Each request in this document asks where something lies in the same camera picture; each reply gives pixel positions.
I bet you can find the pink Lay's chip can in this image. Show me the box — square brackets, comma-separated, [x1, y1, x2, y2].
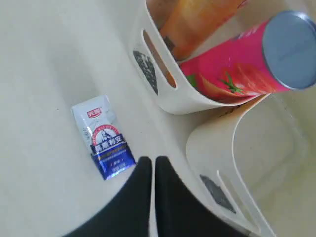
[179, 11, 316, 103]

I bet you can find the cream bin triangle mark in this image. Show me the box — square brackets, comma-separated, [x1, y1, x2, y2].
[128, 0, 266, 115]

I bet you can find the blue white milk carton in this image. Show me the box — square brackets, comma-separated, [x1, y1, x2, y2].
[71, 95, 136, 180]

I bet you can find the cream bin square mark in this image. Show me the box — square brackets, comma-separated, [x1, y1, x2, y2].
[186, 93, 316, 237]

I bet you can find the yellow Lay's chip can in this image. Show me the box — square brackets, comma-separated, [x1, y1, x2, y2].
[159, 0, 246, 61]

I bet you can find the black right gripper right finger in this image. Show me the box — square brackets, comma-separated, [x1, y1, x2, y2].
[155, 156, 245, 237]

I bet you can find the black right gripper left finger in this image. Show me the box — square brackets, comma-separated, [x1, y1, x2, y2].
[66, 157, 152, 237]

